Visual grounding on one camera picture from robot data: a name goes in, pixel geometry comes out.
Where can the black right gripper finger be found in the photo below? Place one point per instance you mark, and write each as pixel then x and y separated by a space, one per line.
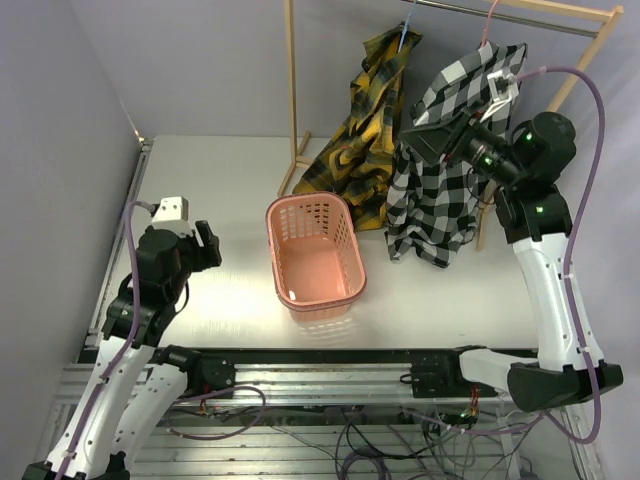
pixel 451 126
pixel 433 148

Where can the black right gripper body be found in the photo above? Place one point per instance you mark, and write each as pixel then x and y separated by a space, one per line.
pixel 458 138

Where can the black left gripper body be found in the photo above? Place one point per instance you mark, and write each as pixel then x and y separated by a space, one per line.
pixel 206 245

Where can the black white checkered shirt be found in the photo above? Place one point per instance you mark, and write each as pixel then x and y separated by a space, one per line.
pixel 433 209

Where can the yellow plaid shirt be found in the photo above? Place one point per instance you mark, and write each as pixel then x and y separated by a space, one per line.
pixel 357 163

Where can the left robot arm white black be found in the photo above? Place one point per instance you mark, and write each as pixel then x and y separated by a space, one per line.
pixel 132 385

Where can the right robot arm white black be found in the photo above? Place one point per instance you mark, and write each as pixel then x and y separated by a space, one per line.
pixel 569 367

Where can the pink plastic laundry basket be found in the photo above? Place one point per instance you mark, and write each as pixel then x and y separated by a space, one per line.
pixel 316 262

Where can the wooden clothes rack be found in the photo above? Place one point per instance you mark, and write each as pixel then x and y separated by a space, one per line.
pixel 606 20

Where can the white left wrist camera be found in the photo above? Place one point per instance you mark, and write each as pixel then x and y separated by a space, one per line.
pixel 172 215

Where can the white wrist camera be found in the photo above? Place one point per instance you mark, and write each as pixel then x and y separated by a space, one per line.
pixel 503 91
pixel 172 215

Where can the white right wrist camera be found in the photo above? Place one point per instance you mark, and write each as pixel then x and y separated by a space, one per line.
pixel 503 91

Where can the pink wire hanger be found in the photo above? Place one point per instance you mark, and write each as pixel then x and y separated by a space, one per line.
pixel 489 16

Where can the blue wire hanger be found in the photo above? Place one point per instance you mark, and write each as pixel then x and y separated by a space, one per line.
pixel 406 24

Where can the aluminium rail base frame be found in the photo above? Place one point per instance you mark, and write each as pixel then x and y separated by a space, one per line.
pixel 399 344

